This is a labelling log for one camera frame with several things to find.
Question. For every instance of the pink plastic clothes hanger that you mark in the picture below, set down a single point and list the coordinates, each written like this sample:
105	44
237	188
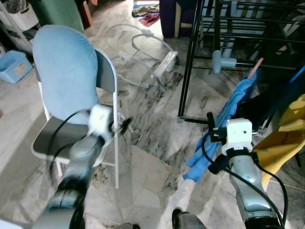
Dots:
258	67

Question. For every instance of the left robot leg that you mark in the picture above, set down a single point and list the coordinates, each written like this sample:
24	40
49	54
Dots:
125	225

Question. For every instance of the blue clothes hanger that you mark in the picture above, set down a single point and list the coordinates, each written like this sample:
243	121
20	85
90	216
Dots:
298	74

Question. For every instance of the light blue cushion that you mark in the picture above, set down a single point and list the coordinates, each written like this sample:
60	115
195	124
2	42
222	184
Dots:
66	71

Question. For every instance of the right robot leg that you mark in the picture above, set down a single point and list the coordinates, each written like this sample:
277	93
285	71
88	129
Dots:
188	220

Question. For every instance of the red cloth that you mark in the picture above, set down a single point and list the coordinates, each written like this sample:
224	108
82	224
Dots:
148	19

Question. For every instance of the grey pipe fitting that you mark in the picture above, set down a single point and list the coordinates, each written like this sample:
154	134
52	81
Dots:
221	61

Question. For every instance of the dark purple seat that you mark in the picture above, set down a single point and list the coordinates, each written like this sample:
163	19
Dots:
167	19

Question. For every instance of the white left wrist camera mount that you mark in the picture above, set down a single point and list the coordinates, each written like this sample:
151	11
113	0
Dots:
100	119

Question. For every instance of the white tubular frame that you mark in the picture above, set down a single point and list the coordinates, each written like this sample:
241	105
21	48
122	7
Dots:
167	61

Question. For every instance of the yellow garment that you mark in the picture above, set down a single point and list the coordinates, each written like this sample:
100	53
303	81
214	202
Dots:
281	143

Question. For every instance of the white storage shelf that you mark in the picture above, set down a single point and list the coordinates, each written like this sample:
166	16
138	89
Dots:
21	19

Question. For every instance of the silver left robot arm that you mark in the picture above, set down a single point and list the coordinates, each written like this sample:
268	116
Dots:
83	155

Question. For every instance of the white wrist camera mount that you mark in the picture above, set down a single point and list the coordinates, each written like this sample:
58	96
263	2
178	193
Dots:
100	119
238	133

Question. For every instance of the blue garment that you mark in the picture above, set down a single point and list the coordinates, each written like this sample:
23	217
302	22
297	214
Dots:
205	160

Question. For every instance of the white grey folding chair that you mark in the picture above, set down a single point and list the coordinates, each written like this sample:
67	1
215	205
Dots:
106	71

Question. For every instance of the blue plastic basket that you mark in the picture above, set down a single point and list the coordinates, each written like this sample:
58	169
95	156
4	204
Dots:
14	67

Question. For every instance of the brown wooden board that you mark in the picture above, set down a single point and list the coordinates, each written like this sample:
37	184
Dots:
85	12

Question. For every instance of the robot leg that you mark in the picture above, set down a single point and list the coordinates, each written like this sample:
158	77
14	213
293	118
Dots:
188	220
125	225

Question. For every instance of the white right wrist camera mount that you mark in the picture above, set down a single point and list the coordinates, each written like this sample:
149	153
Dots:
238	133

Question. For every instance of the navy garment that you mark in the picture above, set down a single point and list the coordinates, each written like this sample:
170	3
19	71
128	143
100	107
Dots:
274	102

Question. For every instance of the black drying rack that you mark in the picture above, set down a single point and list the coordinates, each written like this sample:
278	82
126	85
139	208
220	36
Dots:
189	62

